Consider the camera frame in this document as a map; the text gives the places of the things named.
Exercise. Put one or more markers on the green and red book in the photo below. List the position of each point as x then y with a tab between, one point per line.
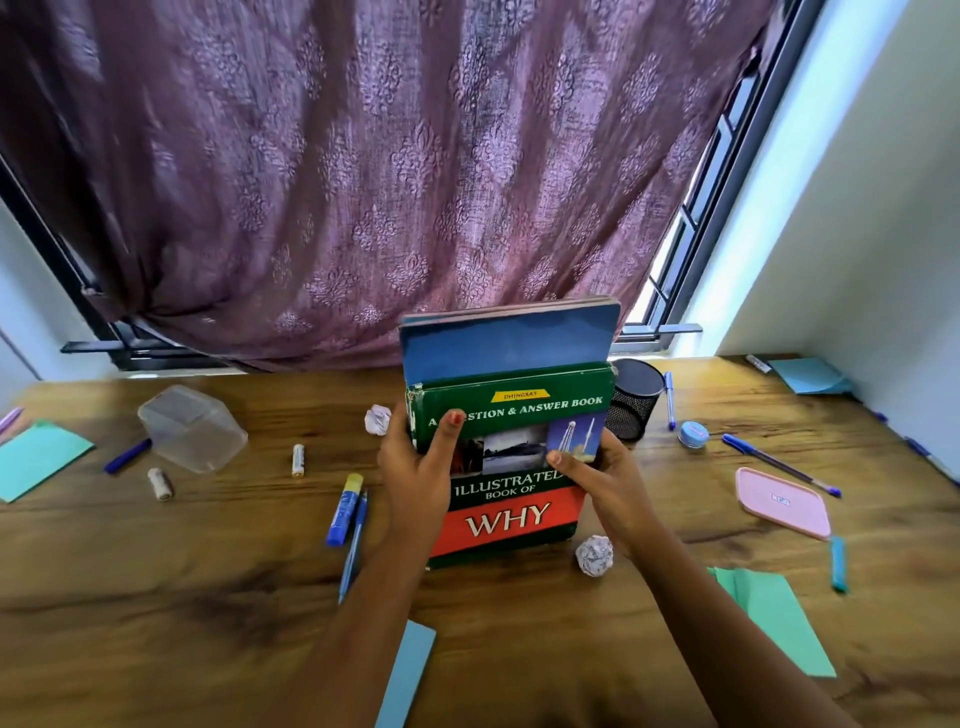
517	525

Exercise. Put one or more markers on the person's right hand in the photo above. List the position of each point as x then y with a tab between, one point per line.
615	502

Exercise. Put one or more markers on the blue glue stick yellow cap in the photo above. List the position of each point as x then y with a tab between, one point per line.
343	514

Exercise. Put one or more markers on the person's left forearm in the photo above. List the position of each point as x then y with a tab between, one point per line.
360	645

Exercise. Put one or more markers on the black window frame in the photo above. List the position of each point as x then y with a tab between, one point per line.
724	225

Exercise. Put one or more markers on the green sticky note pad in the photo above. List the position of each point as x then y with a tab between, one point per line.
780	615
41	459

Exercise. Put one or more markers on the clear plastic container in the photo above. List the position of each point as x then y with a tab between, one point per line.
191	431

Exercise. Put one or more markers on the light blue sticky note pad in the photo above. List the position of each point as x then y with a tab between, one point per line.
405	675
810	375

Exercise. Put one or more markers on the person's left hand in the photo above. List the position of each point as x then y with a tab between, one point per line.
416	495

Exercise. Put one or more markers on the teal marker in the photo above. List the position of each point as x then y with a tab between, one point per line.
838	564

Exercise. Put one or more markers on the pink highlighter pen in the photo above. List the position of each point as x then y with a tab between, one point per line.
10	420

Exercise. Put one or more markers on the blue cover notebook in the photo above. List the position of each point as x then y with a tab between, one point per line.
525	308

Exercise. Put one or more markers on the large notebook yellow spine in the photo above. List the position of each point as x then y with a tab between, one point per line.
510	349

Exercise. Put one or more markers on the purple patterned curtain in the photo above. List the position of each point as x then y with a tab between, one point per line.
375	150

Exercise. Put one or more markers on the black mesh pen holder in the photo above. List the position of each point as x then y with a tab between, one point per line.
637	397

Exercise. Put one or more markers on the white black marker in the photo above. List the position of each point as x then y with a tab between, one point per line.
758	364

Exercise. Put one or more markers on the small white stick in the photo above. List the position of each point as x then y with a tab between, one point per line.
298	460

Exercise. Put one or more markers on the person's right forearm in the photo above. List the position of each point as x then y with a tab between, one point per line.
720	637

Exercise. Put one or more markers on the pink plastic lid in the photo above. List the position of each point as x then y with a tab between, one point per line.
784	501

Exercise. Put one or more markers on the white paper ball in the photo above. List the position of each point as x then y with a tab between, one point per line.
377	420

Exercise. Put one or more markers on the printed paper ball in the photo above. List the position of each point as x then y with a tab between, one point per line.
595	556

